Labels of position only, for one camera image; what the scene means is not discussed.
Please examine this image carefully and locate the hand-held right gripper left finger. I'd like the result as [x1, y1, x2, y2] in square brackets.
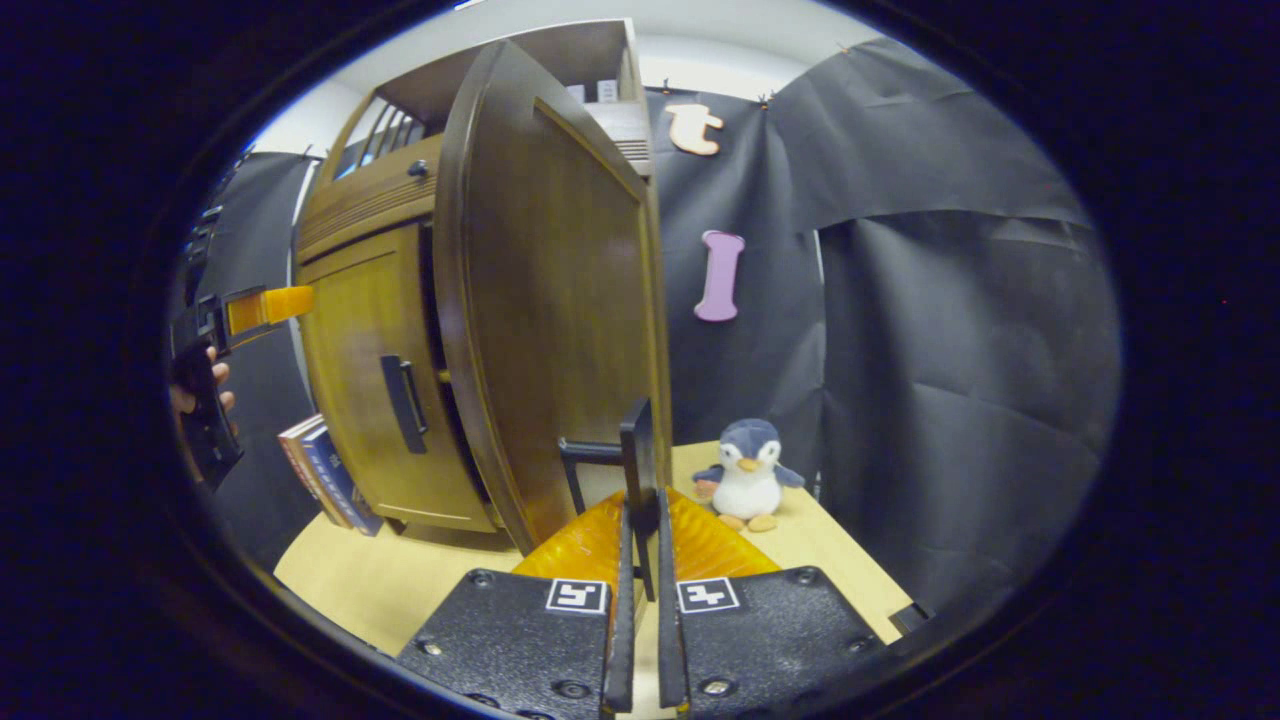
[397, 490, 638, 719]

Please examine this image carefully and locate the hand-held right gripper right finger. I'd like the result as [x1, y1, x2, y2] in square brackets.
[656, 487, 887, 719]

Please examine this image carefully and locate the wooden shoe cabinet door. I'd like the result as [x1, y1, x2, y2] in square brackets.
[297, 222, 501, 534]
[435, 38, 673, 601]

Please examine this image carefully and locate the wooden double-door shoe cabinet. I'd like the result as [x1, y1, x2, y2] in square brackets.
[290, 18, 673, 551]

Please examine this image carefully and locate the blue book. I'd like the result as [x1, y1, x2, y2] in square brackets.
[300, 425, 384, 536]

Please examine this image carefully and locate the grey white penguin plush toy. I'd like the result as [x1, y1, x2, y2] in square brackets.
[692, 418, 806, 533]

